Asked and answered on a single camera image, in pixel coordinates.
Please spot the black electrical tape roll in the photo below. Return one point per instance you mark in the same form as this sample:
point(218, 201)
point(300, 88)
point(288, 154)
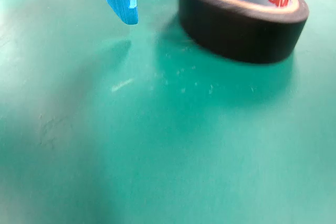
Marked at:
point(236, 37)

